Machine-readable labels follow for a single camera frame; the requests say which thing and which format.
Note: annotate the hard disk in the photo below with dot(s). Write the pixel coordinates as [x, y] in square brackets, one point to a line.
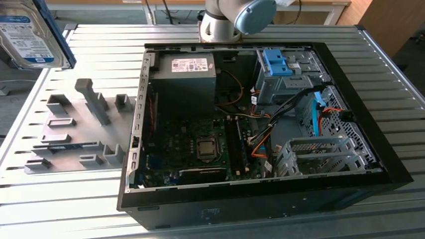
[27, 37]

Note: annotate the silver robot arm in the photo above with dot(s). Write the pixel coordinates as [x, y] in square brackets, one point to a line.
[216, 25]

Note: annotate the grey metal disk bay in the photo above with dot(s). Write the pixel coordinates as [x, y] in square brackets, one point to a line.
[319, 143]

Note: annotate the black RAM slot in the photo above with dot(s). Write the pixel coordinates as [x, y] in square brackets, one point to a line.
[229, 139]

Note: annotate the CPU socket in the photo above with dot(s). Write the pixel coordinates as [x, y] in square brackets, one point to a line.
[207, 147]

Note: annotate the grey power supply with label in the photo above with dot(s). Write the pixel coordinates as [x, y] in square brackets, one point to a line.
[185, 87]

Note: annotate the green motherboard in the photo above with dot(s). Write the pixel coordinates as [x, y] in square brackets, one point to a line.
[176, 149]

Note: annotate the black graphics card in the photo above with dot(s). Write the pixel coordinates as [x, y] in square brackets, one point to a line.
[203, 175]

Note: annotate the grey drive cage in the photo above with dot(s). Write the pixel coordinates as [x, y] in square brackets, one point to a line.
[285, 84]

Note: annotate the blue plastic cage latch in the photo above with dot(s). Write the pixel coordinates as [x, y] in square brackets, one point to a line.
[276, 64]

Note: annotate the black open PC case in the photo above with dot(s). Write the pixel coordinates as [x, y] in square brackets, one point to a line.
[232, 206]

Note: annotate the grey parts rack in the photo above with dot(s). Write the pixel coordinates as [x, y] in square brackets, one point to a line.
[83, 134]

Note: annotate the dark RAM stick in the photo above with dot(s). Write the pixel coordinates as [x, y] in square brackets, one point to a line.
[63, 147]

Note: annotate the brown wooden cabinet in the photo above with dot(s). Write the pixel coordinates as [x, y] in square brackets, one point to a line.
[392, 22]

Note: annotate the wooden desk white frame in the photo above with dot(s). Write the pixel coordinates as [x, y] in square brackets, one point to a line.
[99, 2]

